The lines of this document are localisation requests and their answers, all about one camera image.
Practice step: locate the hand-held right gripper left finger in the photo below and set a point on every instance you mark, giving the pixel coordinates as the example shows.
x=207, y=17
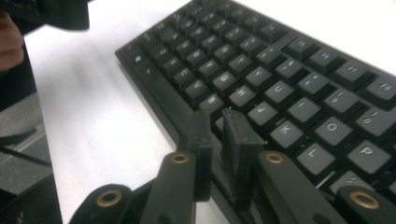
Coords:
x=200, y=146

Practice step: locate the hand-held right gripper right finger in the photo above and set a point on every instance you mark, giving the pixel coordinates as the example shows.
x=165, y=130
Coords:
x=239, y=146

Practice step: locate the black computer keyboard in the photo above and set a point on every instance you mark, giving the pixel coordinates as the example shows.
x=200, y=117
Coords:
x=249, y=77

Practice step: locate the white table board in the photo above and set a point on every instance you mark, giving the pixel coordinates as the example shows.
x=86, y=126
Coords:
x=93, y=93

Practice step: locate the long aluminium floor rail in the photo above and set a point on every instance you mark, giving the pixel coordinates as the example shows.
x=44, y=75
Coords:
x=21, y=140

